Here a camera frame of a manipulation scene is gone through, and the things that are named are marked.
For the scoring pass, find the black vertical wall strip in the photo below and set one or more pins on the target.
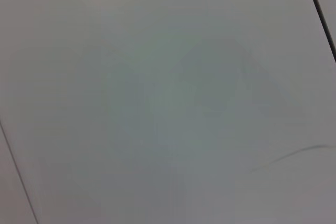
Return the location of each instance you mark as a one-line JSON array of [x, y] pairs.
[[319, 9]]

